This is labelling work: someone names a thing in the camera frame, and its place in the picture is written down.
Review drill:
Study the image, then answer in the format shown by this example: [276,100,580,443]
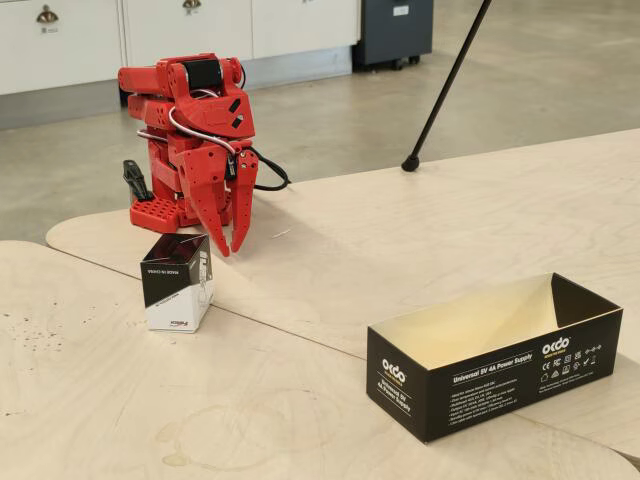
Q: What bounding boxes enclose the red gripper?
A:
[172,89,261,258]

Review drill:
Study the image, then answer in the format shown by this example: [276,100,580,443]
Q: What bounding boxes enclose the small black white box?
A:
[139,232,216,334]

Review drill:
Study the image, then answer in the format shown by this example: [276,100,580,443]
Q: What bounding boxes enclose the long open black box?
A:
[366,272,625,444]

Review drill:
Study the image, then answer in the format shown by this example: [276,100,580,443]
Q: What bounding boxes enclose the black table clamp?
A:
[122,159,154,204]

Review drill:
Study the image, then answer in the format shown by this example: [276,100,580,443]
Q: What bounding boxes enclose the white cabinet door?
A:
[252,0,362,59]
[122,0,254,67]
[0,0,124,97]

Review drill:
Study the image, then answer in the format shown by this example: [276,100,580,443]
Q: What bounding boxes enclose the dark grey wheeled cabinet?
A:
[351,0,435,72]

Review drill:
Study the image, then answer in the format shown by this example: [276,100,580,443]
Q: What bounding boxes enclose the black tripod leg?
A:
[400,0,495,174]

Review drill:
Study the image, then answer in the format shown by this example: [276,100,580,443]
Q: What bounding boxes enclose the looped black cable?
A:
[248,144,294,193]

